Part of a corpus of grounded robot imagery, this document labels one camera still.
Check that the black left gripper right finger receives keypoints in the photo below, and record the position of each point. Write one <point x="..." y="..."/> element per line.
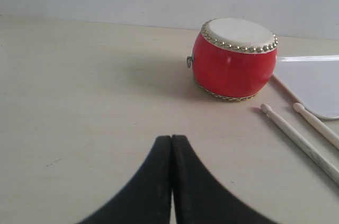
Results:
<point x="198" y="196"/>

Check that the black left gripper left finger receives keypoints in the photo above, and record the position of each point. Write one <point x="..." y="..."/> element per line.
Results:
<point x="146" y="198"/>

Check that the wooden drumstick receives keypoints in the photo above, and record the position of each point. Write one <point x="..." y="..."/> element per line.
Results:
<point x="323" y="129"/>
<point x="322" y="162"/>

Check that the small red drum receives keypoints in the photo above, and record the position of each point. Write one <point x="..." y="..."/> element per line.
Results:
<point x="233" y="59"/>

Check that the white plastic tray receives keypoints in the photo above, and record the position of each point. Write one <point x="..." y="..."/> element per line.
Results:
<point x="312" y="81"/>

